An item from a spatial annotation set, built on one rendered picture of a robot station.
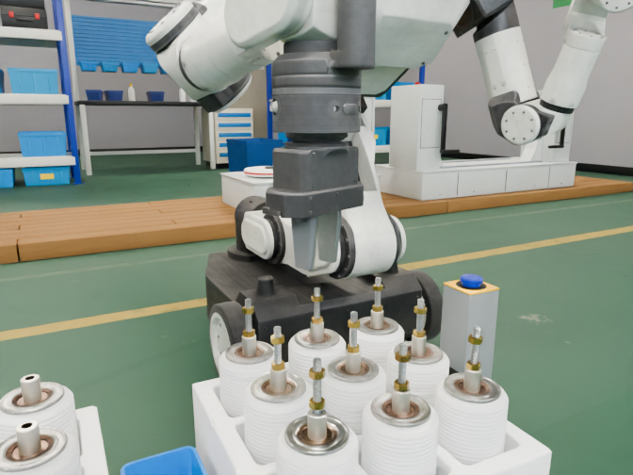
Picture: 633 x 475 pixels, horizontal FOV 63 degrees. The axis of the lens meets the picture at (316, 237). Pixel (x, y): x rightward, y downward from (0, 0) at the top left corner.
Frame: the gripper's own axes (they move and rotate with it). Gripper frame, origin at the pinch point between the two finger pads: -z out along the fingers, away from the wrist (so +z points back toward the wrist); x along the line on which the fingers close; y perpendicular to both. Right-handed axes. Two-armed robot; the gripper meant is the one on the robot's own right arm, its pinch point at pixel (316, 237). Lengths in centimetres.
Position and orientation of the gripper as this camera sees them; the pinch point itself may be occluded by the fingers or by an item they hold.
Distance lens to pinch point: 54.4
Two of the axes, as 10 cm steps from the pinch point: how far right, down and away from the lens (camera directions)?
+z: 0.0, -9.7, -2.4
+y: -7.4, -1.6, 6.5
